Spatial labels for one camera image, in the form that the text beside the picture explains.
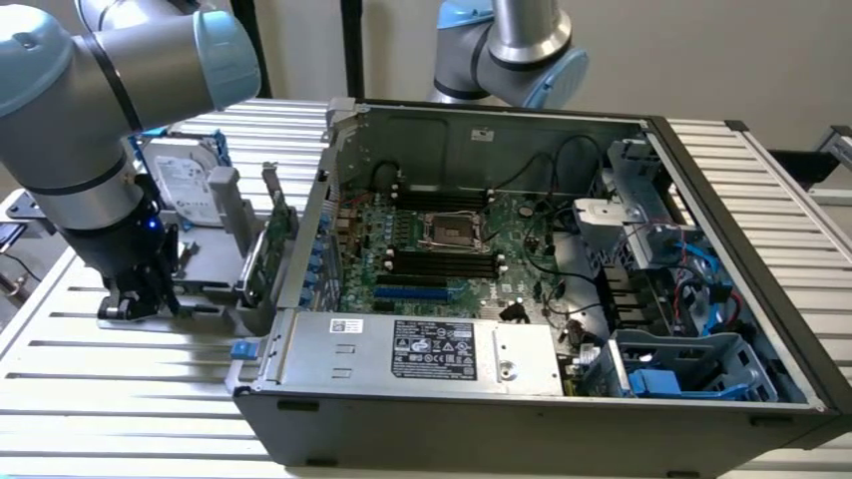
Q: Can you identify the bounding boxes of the metal disk bay cage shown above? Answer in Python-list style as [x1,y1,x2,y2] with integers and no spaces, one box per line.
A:
[602,138,707,270]

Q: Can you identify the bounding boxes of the short black looped wire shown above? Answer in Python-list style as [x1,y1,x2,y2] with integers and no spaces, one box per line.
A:
[371,161,403,192]

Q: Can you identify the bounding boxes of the green graphics card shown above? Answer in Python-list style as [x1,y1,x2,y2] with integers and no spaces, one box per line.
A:
[237,160,299,308]

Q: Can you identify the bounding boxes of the green motherboard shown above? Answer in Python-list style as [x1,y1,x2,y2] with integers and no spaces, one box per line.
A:
[330,192,567,325]

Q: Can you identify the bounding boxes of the silver hard disk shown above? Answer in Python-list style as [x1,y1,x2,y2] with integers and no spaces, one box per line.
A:
[143,142,226,229]

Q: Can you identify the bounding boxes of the black pole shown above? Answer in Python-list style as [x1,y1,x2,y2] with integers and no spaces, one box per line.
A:
[234,0,275,99]
[339,0,370,99]

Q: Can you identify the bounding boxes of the white grey fan shroud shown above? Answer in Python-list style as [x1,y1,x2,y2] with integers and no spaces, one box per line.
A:
[571,197,631,239]

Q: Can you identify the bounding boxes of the grey power supply unit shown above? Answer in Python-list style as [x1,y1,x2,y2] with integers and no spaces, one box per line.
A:
[257,311,567,398]

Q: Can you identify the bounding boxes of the long black arched wire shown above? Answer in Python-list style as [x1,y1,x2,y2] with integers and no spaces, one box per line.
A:
[551,134,609,197]

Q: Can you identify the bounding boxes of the metal CPU socket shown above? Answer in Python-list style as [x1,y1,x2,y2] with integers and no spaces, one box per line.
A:
[417,210,498,253]

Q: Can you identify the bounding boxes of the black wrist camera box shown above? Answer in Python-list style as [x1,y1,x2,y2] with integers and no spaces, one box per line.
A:
[130,173,167,235]

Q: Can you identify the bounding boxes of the grey blue disk bay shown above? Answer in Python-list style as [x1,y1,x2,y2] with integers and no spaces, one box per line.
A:
[585,328,782,400]

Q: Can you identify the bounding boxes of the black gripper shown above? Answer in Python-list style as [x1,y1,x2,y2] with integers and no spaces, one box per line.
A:
[66,219,169,321]

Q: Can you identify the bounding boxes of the grey parts rack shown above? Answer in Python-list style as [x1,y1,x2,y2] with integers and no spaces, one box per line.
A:
[98,167,283,336]

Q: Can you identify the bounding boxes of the grey metal bracket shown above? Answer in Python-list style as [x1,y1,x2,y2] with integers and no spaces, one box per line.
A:
[5,192,57,236]

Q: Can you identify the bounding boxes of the black open PC case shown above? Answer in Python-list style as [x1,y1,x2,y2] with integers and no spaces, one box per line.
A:
[225,97,852,468]

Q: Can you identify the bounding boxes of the blue wire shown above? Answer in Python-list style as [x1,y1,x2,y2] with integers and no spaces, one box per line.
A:
[669,239,735,341]

